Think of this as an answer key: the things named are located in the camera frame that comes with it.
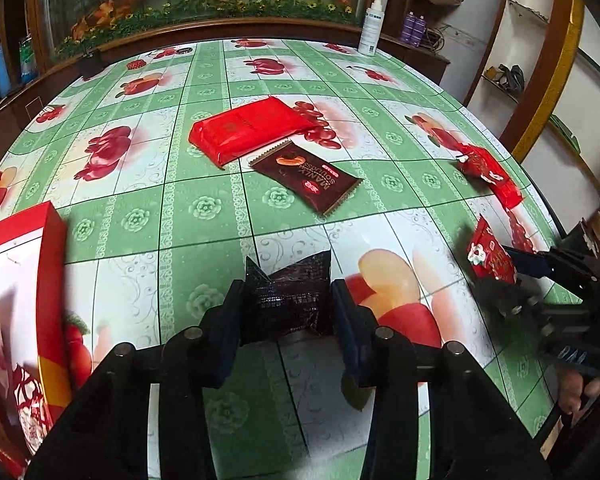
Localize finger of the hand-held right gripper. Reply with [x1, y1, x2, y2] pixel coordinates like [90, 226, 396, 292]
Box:
[480, 280, 542, 318]
[502, 246, 552, 278]

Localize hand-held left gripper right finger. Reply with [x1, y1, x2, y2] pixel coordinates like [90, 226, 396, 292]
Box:
[330, 277, 556, 480]

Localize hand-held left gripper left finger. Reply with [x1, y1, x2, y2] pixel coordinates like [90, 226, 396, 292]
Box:
[25, 279, 246, 480]

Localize large red floral snack packet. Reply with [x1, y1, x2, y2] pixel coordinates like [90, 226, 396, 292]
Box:
[466, 214, 518, 283]

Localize dark purple snack packet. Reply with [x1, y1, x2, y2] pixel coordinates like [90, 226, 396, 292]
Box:
[240, 250, 336, 346]

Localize red white gift box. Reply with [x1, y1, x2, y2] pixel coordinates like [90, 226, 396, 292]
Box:
[0, 201, 73, 476]

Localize red white cut-paper snack packet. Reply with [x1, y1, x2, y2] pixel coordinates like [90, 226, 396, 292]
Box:
[11, 366, 51, 453]

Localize person's right hand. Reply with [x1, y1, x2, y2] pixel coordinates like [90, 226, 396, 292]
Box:
[555, 370, 600, 416]

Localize bright red plain packet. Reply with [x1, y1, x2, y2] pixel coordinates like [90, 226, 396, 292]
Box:
[472, 152, 525, 209]

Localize small red floral snack packet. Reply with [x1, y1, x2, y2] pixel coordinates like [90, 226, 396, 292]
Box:
[455, 142, 501, 181]

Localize green fruit print tablecloth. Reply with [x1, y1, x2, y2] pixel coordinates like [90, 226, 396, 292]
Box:
[0, 37, 571, 480]

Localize dark brown cookie packet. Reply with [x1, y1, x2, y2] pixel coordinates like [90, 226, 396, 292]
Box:
[248, 140, 363, 217]

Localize dark shoes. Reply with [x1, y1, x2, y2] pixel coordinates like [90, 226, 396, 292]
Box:
[482, 64, 526, 93]

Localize shiny red flat packet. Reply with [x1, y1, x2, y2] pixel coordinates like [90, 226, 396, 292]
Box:
[188, 96, 313, 170]

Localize white spray bottle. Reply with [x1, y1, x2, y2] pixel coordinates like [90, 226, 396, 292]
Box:
[357, 0, 384, 57]

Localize black clip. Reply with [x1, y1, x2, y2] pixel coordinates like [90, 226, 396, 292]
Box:
[80, 51, 106, 80]

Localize green bottle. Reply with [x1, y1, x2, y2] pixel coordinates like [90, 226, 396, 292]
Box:
[19, 35, 40, 83]

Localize black cable coil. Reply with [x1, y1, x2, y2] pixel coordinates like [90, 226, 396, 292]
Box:
[424, 24, 448, 52]

